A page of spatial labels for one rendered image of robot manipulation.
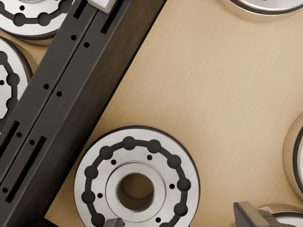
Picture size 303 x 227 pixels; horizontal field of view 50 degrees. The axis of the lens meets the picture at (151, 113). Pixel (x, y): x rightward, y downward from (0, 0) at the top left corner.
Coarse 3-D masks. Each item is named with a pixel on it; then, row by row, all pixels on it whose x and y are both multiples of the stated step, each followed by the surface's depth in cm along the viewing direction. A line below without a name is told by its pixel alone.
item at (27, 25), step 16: (0, 0) 26; (16, 0) 26; (48, 0) 26; (64, 0) 26; (0, 16) 26; (16, 16) 26; (32, 16) 26; (48, 16) 26; (64, 16) 26; (16, 32) 26; (32, 32) 26; (48, 32) 26
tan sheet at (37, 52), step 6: (0, 30) 29; (6, 36) 29; (12, 36) 29; (18, 42) 29; (24, 42) 29; (24, 48) 29; (30, 48) 29; (36, 48) 29; (42, 48) 29; (36, 54) 29; (42, 54) 29; (36, 60) 29
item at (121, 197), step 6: (120, 186) 28; (120, 192) 27; (126, 192) 29; (120, 198) 26; (126, 198) 28; (132, 198) 29; (138, 198) 29; (144, 198) 29; (150, 198) 27; (126, 204) 26; (132, 204) 27; (138, 204) 27; (144, 204) 27
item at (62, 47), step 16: (80, 0) 19; (80, 16) 19; (64, 32) 19; (80, 32) 19; (48, 48) 19; (64, 48) 19; (48, 64) 19; (64, 64) 19; (32, 80) 19; (48, 80) 19; (32, 96) 19; (48, 96) 19; (16, 112) 19; (32, 112) 19; (0, 144) 19; (16, 144) 19; (0, 160) 19; (0, 176) 19
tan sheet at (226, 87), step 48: (192, 0) 29; (144, 48) 29; (192, 48) 29; (240, 48) 28; (288, 48) 28; (144, 96) 29; (192, 96) 29; (240, 96) 29; (288, 96) 28; (192, 144) 29; (240, 144) 29; (144, 192) 29; (240, 192) 29; (288, 192) 28
